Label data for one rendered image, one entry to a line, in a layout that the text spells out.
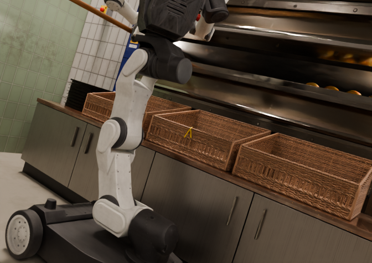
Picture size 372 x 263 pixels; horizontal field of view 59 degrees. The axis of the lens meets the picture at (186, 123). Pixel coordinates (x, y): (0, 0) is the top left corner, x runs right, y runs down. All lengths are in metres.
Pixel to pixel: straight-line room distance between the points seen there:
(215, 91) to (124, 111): 0.96
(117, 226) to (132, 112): 0.49
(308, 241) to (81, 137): 1.50
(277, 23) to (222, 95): 0.58
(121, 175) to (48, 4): 2.06
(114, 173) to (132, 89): 0.38
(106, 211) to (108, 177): 0.16
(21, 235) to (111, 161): 0.48
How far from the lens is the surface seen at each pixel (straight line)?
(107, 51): 3.12
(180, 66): 1.40
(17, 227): 1.66
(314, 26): 2.23
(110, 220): 1.47
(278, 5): 2.36
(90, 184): 2.18
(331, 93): 2.08
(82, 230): 1.60
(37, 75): 3.27
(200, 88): 2.39
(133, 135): 1.53
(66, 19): 3.36
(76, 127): 2.30
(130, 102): 1.51
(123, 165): 1.56
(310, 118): 2.07
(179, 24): 1.46
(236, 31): 2.22
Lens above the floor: 0.79
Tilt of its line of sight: 1 degrees down
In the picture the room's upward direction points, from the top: 17 degrees clockwise
